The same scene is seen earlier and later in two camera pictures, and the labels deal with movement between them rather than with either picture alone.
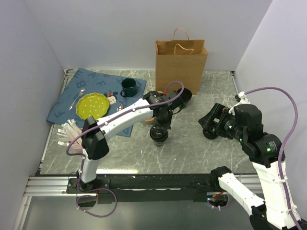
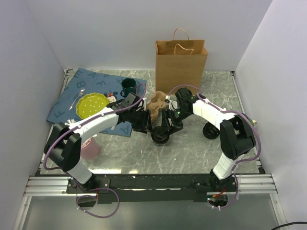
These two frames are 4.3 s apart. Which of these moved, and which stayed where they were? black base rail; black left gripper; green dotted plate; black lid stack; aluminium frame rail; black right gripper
Moved: black right gripper; black left gripper
Stayed: green dotted plate; black base rail; aluminium frame rail; black lid stack
